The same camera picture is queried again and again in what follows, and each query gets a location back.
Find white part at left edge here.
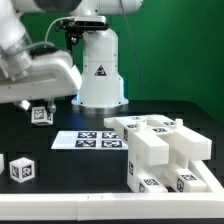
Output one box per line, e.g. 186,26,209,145
0,154,4,175

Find small white tagged cube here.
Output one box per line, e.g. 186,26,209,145
31,106,53,125

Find white L-shaped fence frame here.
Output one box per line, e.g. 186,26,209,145
0,161,224,221

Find white tagged cube left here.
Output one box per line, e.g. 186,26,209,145
9,157,35,183

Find long white chair back part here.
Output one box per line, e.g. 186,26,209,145
104,116,169,166

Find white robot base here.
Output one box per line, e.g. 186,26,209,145
71,0,144,114

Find white chair seat part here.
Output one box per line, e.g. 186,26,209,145
127,150,203,192

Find black camera on stand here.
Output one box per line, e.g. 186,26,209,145
55,16,109,53

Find grey camera cable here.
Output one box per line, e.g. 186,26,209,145
44,16,75,44

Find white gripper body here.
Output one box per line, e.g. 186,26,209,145
0,51,82,104

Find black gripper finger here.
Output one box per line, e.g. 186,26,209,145
47,99,57,113
19,100,31,111

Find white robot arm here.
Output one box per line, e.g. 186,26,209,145
0,0,82,113

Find white tagged chair part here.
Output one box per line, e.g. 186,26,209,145
138,115,212,161

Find paper sheet with tags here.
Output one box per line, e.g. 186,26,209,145
51,131,128,150

